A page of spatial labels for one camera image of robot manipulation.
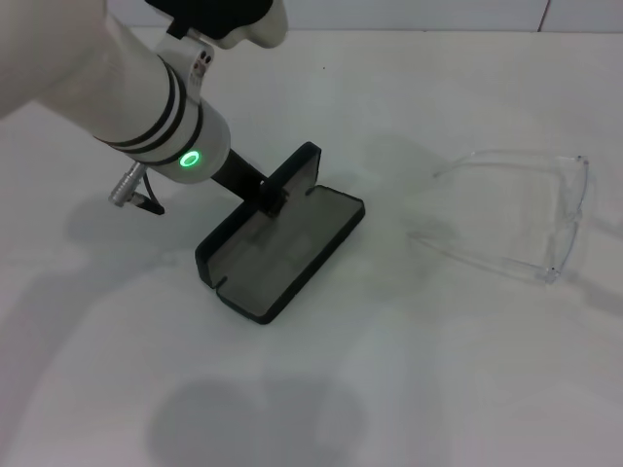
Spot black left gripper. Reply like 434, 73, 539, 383
208, 147, 292, 218

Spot black glasses case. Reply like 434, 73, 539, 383
194, 140, 366, 326

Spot clear white glasses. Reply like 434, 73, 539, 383
430, 149, 593, 286

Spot grey left gripper cable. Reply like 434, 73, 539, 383
107, 162, 166, 217

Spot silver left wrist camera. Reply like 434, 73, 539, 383
145, 0, 289, 51

